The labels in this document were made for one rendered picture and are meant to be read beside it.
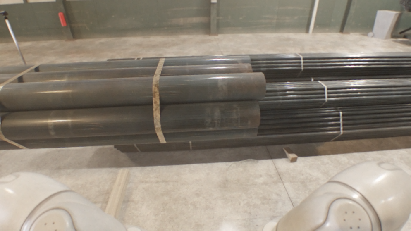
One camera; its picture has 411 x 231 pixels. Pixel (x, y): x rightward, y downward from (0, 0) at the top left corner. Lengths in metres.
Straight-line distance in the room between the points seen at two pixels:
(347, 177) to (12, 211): 0.65
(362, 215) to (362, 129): 2.88
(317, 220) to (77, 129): 1.13
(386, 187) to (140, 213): 2.06
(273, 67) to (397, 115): 1.73
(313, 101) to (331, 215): 2.42
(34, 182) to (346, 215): 0.58
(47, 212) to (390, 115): 3.51
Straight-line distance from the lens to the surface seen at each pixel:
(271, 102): 2.56
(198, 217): 2.20
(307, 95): 2.75
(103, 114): 1.21
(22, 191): 0.55
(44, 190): 0.53
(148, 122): 1.13
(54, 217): 0.43
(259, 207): 2.31
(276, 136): 2.69
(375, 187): 0.53
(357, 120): 3.23
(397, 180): 0.58
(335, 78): 3.49
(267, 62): 2.91
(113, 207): 2.31
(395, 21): 11.38
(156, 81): 1.14
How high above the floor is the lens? 1.89
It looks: 30 degrees down
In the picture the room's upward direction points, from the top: 1 degrees counter-clockwise
